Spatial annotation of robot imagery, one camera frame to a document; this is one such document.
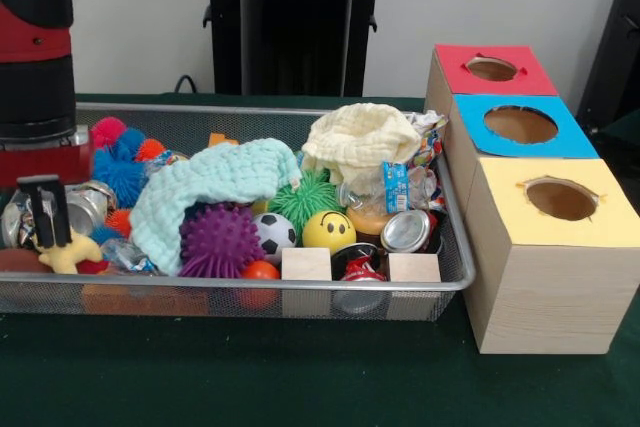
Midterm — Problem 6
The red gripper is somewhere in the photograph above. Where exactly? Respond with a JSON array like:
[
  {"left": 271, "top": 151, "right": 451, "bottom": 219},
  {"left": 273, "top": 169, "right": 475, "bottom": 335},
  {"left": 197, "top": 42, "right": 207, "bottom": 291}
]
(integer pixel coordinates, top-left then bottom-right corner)
[{"left": 0, "top": 139, "right": 96, "bottom": 250}]

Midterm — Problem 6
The yellow plush duck toy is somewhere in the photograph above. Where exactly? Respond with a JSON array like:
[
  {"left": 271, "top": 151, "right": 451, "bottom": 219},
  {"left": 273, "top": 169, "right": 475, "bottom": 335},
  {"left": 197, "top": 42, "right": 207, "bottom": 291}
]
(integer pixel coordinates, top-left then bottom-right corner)
[{"left": 37, "top": 229, "right": 109, "bottom": 276}]

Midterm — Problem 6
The mint green cloth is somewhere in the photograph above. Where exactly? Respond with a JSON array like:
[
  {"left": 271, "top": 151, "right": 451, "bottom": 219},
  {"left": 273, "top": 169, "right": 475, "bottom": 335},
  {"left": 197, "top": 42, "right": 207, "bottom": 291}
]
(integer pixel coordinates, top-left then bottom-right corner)
[{"left": 128, "top": 138, "right": 304, "bottom": 277}]

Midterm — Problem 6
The metal mesh bin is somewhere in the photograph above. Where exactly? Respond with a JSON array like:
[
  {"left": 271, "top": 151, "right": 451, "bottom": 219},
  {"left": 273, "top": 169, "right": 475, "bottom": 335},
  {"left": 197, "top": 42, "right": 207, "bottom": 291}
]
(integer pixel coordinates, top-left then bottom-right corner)
[{"left": 0, "top": 102, "right": 476, "bottom": 322}]

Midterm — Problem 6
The blue puffer ball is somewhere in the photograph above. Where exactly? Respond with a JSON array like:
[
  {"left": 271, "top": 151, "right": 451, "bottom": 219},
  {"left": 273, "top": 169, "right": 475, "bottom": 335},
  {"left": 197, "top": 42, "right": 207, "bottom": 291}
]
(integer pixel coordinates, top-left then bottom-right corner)
[{"left": 92, "top": 144, "right": 151, "bottom": 208}]

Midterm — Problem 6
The purple spiky ball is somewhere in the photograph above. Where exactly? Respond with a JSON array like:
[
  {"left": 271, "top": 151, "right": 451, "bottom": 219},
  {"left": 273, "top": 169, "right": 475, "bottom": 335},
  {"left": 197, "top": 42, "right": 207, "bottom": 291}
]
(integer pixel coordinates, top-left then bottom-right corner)
[{"left": 178, "top": 204, "right": 266, "bottom": 279}]

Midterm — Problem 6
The small soccer ball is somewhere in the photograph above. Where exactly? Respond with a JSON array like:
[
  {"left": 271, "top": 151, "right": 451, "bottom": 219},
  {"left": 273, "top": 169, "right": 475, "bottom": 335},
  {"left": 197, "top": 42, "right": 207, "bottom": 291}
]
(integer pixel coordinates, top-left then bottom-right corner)
[{"left": 251, "top": 213, "right": 297, "bottom": 266}]

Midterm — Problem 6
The green spiky ball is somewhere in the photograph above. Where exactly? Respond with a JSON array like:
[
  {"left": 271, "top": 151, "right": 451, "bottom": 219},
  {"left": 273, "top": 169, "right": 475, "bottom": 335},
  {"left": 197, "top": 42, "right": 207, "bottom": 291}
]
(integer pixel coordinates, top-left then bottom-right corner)
[{"left": 269, "top": 170, "right": 349, "bottom": 238}]

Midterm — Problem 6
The plain wooden cube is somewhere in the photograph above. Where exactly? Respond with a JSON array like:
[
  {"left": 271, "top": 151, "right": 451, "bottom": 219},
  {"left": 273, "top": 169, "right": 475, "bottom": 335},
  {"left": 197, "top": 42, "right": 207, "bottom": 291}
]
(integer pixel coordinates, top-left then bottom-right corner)
[
  {"left": 281, "top": 247, "right": 334, "bottom": 318},
  {"left": 387, "top": 252, "right": 442, "bottom": 321}
]

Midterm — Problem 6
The yellow smiley ball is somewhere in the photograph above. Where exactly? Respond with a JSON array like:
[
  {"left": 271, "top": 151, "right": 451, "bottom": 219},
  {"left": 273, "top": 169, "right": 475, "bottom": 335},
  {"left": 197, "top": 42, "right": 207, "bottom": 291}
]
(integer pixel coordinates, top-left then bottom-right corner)
[{"left": 302, "top": 210, "right": 358, "bottom": 255}]

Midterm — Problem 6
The dark green table cloth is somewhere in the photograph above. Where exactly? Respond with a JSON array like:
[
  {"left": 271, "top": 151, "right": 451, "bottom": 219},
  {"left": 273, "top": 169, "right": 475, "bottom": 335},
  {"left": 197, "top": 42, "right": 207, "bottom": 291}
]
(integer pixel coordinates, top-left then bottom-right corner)
[{"left": 0, "top": 92, "right": 640, "bottom": 427}]

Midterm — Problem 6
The cream yellow cloth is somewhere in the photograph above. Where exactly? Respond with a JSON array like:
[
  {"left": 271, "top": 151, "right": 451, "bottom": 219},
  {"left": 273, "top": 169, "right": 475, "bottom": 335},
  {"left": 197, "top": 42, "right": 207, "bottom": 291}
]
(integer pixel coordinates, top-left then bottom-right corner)
[{"left": 299, "top": 101, "right": 420, "bottom": 183}]

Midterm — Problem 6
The green cloth side table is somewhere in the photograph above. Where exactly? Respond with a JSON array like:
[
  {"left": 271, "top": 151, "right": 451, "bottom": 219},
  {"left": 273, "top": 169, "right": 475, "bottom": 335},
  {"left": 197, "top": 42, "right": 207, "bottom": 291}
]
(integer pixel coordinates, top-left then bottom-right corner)
[{"left": 597, "top": 109, "right": 640, "bottom": 158}]

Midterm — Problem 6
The black upright panel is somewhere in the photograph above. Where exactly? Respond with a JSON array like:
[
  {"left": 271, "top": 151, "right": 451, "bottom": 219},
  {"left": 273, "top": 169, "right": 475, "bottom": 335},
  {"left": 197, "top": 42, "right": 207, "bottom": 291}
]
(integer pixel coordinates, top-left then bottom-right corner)
[{"left": 574, "top": 0, "right": 640, "bottom": 123}]

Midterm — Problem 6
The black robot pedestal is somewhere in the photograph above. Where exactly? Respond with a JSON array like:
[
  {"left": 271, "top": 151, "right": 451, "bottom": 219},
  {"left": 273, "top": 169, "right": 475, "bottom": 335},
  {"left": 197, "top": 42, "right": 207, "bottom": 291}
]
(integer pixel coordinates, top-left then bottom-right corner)
[{"left": 192, "top": 0, "right": 404, "bottom": 97}]

